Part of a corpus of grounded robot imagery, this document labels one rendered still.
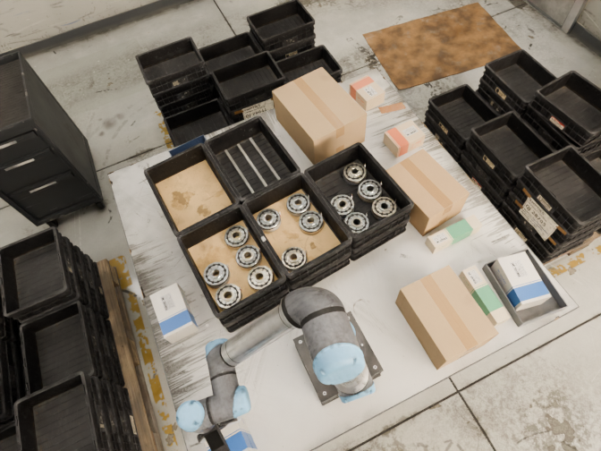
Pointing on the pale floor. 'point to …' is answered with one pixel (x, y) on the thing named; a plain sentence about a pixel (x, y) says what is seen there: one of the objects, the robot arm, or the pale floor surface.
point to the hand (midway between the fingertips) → (222, 431)
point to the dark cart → (41, 149)
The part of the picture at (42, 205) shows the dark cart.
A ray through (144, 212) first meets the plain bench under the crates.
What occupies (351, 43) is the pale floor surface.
